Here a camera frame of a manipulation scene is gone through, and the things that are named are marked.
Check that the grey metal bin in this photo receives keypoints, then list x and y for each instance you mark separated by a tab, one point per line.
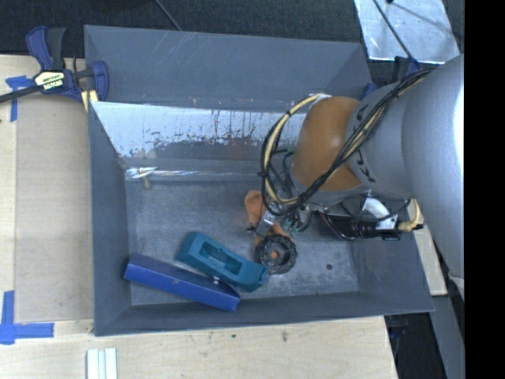
205	69

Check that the blue flat box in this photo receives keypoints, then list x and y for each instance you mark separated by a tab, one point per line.
177	280

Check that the orange cloth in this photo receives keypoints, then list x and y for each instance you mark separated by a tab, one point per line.
254	205

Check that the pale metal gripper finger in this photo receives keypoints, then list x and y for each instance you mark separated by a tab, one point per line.
268	222

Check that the teal block with recess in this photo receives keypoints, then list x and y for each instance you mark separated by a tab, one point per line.
197	251

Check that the black cylinder on white bracket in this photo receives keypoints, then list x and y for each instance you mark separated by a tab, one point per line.
367	228

